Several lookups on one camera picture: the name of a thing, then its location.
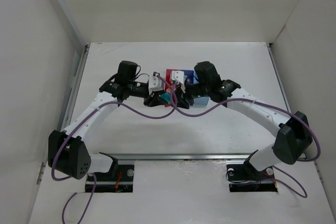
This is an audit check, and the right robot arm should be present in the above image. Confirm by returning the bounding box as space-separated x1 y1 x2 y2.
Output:
170 61 316 180

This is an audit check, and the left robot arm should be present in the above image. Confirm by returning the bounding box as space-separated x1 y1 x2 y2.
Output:
48 61 165 181

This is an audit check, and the light blue bin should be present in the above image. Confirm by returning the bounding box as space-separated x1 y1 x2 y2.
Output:
194 97 209 106

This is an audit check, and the dark blue bin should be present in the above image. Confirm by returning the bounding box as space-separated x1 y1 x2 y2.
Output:
183 69 195 84

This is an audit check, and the pink bin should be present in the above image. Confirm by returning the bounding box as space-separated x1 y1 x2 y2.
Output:
165 69 179 86

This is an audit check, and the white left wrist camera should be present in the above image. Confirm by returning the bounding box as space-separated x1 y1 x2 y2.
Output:
148 72 164 95

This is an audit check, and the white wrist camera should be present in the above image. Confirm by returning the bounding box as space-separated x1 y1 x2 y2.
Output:
170 70 185 93
148 72 164 95

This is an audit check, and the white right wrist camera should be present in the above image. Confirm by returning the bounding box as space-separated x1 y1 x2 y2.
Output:
170 70 185 93

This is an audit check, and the aluminium frame rail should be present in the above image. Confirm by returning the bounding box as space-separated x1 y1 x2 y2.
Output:
56 44 90 131

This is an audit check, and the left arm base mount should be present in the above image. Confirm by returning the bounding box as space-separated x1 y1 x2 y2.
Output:
94 162 135 193

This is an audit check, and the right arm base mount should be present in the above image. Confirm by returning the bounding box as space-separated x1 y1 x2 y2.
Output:
225 164 278 193

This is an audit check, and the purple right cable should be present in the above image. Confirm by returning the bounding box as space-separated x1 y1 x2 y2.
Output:
169 83 321 198

